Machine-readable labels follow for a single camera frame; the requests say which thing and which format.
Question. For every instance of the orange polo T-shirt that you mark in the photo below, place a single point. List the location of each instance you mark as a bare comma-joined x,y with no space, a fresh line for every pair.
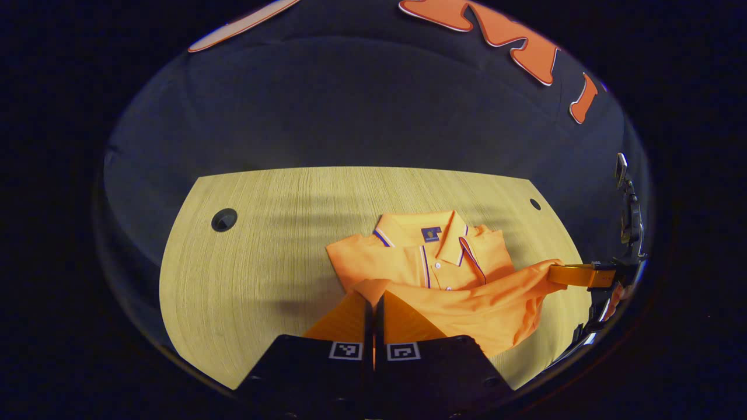
467,303

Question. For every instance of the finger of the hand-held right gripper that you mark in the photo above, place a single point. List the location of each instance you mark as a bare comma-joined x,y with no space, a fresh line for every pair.
575,275

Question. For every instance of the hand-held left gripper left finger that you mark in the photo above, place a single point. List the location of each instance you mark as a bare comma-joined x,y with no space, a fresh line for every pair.
315,367

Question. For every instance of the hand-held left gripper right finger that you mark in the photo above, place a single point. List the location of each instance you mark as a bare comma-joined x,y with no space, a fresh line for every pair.
437,367

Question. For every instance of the black tripod stand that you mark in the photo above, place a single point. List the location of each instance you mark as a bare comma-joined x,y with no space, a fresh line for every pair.
631,221

